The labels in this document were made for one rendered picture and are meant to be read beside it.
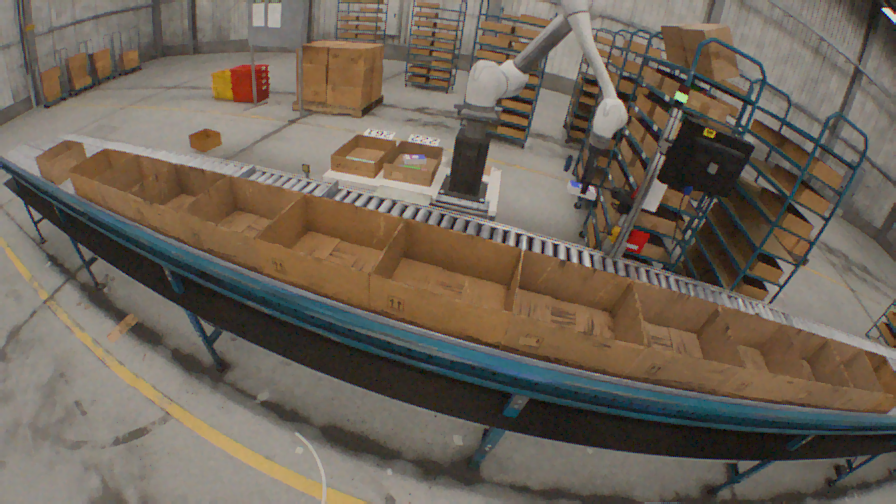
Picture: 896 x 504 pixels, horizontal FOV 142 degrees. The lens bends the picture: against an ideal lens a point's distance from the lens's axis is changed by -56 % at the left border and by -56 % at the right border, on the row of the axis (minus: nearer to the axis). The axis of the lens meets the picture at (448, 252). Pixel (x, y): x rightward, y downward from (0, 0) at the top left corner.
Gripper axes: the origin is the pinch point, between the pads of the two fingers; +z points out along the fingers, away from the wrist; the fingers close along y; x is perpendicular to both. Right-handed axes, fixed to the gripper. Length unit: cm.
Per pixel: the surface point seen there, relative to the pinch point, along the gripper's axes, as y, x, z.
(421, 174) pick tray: -17, -81, 25
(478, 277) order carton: 61, -37, 18
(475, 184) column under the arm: -18, -51, 23
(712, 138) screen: 14, 43, -44
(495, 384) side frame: 96, -24, 25
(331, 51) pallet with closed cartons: -317, -319, 8
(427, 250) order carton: 60, -56, 13
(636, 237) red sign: -0.8, 36.6, 19.0
